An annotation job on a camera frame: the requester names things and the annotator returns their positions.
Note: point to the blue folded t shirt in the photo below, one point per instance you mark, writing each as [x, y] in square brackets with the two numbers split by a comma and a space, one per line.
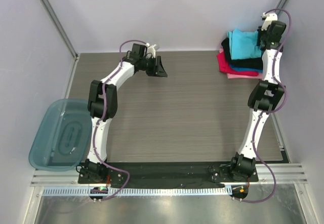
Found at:
[247, 69]

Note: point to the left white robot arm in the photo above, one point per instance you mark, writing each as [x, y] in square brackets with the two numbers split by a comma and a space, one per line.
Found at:
[102, 104]

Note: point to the black folded t shirt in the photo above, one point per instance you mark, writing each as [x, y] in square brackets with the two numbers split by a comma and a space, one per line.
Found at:
[252, 63]

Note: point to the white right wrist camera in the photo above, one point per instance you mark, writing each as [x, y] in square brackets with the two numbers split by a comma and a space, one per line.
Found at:
[268, 18]

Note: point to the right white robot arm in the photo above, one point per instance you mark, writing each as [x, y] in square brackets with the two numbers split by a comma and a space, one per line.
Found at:
[262, 101]

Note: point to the left aluminium corner post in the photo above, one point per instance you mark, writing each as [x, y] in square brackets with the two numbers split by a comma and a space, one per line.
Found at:
[52, 15]

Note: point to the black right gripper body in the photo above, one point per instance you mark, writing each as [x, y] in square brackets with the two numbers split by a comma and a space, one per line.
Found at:
[264, 39]

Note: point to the magenta folded t shirt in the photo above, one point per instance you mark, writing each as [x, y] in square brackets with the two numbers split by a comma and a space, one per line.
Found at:
[227, 67]

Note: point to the white slotted cable duct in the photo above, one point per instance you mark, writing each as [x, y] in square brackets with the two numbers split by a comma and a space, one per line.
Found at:
[92, 191]

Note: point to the aluminium frame rail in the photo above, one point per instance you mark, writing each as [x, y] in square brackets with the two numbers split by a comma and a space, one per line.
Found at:
[279, 173]

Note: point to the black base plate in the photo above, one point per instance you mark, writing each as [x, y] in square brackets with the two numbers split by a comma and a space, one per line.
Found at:
[172, 175]

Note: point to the pink folded t shirt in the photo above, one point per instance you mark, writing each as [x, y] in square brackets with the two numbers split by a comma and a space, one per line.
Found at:
[243, 76]

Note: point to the blue transparent plastic bin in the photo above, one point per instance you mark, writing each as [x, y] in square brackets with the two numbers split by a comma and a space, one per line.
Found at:
[62, 137]

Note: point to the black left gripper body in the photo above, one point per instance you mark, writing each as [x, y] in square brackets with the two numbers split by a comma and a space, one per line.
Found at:
[151, 69]

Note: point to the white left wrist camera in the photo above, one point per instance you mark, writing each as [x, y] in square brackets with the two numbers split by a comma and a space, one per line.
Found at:
[151, 50]

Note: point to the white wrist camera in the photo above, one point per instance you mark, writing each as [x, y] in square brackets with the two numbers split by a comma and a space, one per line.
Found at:
[151, 50]
[268, 18]

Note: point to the cyan t shirt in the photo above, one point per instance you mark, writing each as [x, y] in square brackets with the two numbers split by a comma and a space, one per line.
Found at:
[243, 44]

